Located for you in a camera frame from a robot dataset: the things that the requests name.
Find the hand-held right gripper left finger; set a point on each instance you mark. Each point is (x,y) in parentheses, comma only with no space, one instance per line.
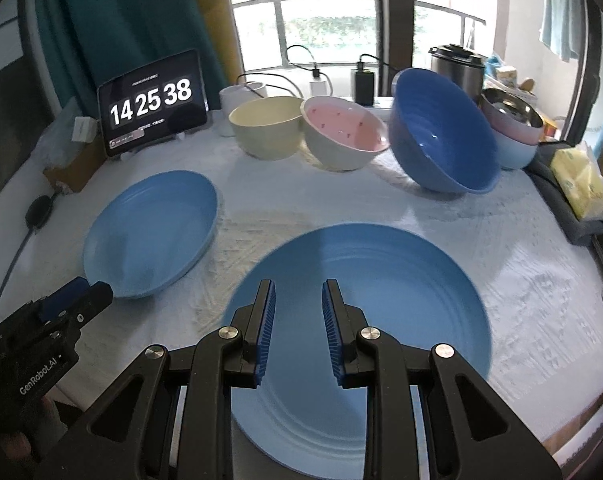
(265,330)

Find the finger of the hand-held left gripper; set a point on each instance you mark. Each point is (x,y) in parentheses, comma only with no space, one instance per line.
(63,297)
(91,302)

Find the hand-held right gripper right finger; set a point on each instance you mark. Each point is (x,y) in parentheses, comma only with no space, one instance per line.
(331,332)

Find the light blue ribbed plate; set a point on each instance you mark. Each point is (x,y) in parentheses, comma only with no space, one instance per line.
(151,230)
(406,285)

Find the cream bowl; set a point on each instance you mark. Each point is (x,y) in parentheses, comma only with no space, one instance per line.
(266,130)

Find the pink speckled bowl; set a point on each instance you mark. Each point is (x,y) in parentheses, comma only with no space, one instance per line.
(346,125)

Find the large blue bowl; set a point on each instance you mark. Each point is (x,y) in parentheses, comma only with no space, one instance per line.
(441,130)

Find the person's left hand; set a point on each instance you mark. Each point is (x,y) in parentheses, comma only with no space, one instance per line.
(23,447)

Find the cardboard box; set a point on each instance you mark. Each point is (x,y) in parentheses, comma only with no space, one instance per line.
(76,172)

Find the white tablecloth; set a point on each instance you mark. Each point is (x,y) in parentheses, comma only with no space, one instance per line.
(381,210)

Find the clear plastic bag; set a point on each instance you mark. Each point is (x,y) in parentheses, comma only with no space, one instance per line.
(61,130)

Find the small white box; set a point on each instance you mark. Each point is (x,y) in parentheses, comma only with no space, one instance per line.
(85,129)

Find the white tablet stand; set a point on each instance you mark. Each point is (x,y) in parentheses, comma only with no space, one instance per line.
(182,135)

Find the tablet showing clock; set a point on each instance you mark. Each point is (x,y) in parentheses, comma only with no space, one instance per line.
(151,100)

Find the black charger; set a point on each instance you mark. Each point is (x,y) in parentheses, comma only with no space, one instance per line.
(363,85)

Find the white charger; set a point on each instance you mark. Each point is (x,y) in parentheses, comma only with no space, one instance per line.
(318,82)

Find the small light blue bowl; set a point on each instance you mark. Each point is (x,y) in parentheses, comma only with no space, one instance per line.
(516,155)

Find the small pink bowl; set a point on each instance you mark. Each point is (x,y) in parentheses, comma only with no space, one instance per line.
(524,134)

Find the stainless steel flask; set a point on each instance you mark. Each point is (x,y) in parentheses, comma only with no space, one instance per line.
(456,72)

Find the teal curtain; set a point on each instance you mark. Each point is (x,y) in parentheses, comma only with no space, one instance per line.
(131,15)

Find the yellow tissue pack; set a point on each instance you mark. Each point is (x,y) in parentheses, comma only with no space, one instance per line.
(581,180)

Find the balcony railing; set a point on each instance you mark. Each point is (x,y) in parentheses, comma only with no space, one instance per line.
(277,35)

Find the yellow curtain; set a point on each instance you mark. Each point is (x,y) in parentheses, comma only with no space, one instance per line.
(216,25)

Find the hanging light blue towel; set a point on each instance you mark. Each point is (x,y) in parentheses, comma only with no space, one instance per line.
(564,15)

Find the dark window frame post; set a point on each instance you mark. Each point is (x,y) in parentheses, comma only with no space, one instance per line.
(394,10)

